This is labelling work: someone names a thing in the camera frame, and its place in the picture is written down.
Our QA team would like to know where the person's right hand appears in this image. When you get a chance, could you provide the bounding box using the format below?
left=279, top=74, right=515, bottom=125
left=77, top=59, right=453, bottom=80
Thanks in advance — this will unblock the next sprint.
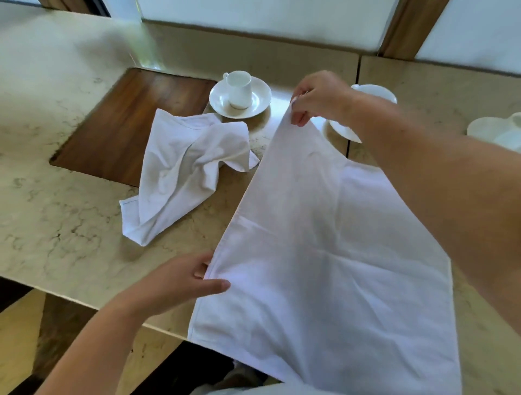
left=290, top=70, right=360, bottom=128

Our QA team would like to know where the person's left hand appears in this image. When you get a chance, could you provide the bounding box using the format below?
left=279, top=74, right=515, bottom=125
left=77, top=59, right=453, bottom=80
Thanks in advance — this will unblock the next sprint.
left=119, top=251, right=231, bottom=322

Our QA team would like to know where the white cloth napkin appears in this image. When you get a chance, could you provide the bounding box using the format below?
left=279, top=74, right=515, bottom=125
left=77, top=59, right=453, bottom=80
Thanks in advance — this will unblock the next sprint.
left=119, top=108, right=260, bottom=247
left=187, top=108, right=463, bottom=395

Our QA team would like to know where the person's left forearm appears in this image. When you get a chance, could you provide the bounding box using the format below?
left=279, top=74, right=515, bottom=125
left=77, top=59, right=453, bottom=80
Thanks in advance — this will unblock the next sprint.
left=36, top=299, right=148, bottom=395

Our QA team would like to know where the person's right forearm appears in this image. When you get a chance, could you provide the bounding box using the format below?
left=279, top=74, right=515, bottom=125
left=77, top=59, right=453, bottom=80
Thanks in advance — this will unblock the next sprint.
left=346, top=91, right=521, bottom=338

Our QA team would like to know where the white saucer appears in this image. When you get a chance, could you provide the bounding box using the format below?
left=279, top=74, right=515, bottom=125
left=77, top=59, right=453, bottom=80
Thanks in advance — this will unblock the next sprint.
left=467, top=112, right=521, bottom=154
left=328, top=84, right=398, bottom=144
left=209, top=76, right=272, bottom=120

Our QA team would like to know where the white ceramic cup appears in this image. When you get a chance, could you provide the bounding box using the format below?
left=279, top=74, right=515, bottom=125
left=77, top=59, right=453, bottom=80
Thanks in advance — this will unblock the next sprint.
left=223, top=71, right=253, bottom=110

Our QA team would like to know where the crumpled white cloth napkin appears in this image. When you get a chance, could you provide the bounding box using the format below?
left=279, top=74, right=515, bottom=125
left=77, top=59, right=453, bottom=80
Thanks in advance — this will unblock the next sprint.
left=119, top=108, right=260, bottom=247

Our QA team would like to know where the brown wooden inset panel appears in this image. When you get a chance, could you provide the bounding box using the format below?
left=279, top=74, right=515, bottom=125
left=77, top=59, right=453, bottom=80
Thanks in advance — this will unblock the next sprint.
left=50, top=68, right=217, bottom=188

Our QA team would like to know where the brown wooden window post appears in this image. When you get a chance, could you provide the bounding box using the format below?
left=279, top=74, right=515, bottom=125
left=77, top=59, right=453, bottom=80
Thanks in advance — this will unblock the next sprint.
left=379, top=0, right=451, bottom=61

